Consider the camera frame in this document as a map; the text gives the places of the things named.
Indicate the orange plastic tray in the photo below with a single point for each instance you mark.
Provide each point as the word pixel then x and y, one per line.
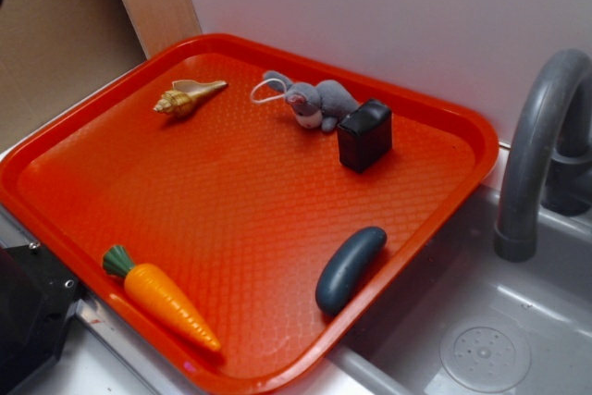
pixel 238 204

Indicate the grey toy sink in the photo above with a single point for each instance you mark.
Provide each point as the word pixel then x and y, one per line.
pixel 460 320

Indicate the grey toy faucet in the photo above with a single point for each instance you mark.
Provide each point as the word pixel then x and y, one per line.
pixel 549 164

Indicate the grey plush bunny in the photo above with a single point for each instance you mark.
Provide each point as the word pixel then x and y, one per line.
pixel 321 106

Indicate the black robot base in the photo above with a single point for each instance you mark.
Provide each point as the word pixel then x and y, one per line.
pixel 39 295

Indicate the black box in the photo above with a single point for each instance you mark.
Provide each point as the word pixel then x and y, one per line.
pixel 365 135

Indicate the golden seashell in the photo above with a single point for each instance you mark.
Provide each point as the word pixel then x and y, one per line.
pixel 185 96

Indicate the dark grey toy cucumber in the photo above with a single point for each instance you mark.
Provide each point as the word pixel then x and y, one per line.
pixel 345 268

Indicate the orange toy carrot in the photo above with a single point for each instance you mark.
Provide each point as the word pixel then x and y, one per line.
pixel 158 295

